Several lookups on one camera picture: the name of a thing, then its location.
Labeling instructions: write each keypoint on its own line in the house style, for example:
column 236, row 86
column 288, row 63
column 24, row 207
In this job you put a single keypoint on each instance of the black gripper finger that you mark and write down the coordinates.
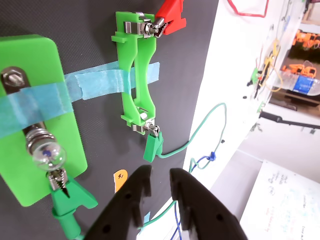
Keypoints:
column 207, row 215
column 120, row 207

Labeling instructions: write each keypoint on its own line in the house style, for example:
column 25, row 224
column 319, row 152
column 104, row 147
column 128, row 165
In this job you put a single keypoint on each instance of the small glass light bulb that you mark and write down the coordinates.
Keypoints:
column 48, row 155

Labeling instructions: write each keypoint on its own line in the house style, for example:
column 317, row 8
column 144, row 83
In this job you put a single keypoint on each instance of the white board with writing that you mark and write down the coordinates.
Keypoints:
column 287, row 205

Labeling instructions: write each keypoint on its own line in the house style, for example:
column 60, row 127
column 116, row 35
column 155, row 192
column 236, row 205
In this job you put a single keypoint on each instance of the green battery holder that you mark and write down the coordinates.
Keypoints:
column 145, row 62

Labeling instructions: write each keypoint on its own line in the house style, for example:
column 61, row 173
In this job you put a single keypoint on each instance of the red alligator clip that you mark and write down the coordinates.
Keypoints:
column 172, row 15

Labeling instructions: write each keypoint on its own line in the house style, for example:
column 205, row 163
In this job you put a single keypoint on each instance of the green bulb holder block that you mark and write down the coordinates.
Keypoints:
column 37, row 57

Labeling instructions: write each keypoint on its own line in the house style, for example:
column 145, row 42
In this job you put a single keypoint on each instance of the dark grey work mat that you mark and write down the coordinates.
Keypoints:
column 87, row 25

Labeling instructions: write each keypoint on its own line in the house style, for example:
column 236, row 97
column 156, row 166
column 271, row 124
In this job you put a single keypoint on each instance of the orange toy robot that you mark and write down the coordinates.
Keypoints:
column 297, row 69
column 303, row 37

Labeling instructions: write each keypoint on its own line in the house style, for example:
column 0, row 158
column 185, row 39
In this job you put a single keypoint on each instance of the green alligator clip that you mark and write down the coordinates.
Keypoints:
column 70, row 197
column 152, row 147

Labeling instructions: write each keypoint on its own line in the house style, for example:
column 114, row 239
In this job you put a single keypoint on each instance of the small green circuit board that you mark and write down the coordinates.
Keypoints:
column 255, row 76

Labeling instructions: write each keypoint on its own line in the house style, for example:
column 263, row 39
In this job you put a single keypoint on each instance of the clear water bottle blue label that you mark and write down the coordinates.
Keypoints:
column 303, row 83

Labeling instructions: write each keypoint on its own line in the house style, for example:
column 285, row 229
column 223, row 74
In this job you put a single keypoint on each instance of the orange semicircle paper sticker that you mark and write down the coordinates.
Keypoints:
column 120, row 178

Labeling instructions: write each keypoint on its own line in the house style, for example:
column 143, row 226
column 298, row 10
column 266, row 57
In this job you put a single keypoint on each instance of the blue masking tape strip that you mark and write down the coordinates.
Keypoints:
column 100, row 82
column 32, row 107

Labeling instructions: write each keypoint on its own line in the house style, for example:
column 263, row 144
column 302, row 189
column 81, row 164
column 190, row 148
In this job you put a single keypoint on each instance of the black metal rod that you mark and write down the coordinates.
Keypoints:
column 275, row 118

